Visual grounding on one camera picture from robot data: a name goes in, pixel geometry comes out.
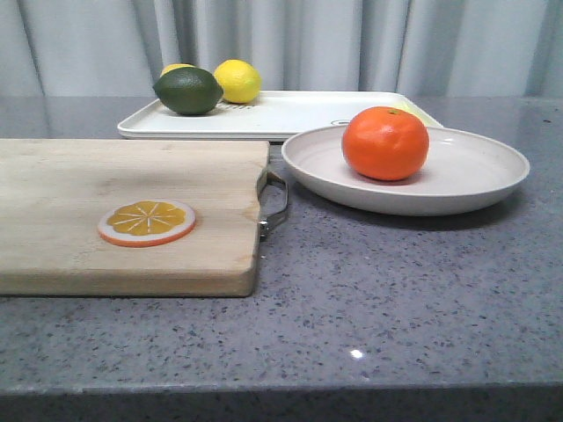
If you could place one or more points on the metal cutting board handle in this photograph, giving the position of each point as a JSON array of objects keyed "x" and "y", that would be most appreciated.
[{"x": 273, "y": 197}]

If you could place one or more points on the grey curtain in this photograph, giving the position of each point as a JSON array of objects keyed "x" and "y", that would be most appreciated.
[{"x": 418, "y": 48}]

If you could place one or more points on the wooden cutting board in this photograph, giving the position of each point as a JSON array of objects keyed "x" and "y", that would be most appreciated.
[{"x": 54, "y": 192}]

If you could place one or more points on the orange fruit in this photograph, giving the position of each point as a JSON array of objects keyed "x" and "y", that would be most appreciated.
[{"x": 385, "y": 143}]

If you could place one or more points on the orange slice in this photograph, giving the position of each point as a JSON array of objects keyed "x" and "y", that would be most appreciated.
[{"x": 147, "y": 223}]

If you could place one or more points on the yellow lemon behind lime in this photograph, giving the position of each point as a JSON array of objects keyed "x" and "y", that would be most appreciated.
[{"x": 174, "y": 66}]

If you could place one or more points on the green lime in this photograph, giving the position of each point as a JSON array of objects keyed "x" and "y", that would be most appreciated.
[{"x": 188, "y": 91}]

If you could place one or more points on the white rectangular tray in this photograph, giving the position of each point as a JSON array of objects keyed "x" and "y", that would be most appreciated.
[{"x": 274, "y": 116}]

